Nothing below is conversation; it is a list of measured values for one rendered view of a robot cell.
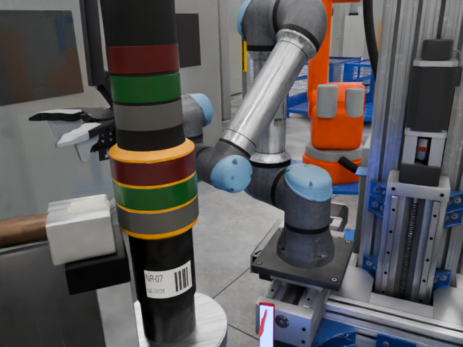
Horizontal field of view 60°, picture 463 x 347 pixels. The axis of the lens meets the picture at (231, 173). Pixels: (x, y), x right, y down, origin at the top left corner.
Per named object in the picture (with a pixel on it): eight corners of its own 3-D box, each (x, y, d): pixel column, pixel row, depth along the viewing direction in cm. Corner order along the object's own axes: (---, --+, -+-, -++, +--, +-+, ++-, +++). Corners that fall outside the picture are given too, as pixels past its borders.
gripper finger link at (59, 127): (32, 142, 77) (82, 144, 78) (27, 112, 74) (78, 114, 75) (38, 136, 80) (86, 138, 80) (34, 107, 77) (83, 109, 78)
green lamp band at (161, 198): (119, 217, 19) (116, 194, 19) (111, 186, 23) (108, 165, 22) (207, 202, 20) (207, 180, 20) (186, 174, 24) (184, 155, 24)
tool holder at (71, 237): (78, 418, 20) (40, 248, 17) (77, 326, 26) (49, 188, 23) (244, 365, 23) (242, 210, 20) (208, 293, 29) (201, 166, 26)
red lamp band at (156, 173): (116, 192, 19) (112, 167, 18) (108, 164, 22) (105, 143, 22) (206, 178, 20) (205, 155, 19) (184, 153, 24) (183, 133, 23)
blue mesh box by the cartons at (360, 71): (338, 123, 674) (342, 62, 640) (367, 110, 764) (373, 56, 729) (390, 131, 621) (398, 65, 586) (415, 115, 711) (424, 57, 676)
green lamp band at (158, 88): (115, 106, 18) (111, 78, 17) (109, 95, 21) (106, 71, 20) (189, 100, 19) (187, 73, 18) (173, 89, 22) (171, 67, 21)
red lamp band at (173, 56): (111, 76, 17) (107, 47, 17) (105, 69, 20) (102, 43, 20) (187, 71, 18) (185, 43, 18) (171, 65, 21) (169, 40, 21)
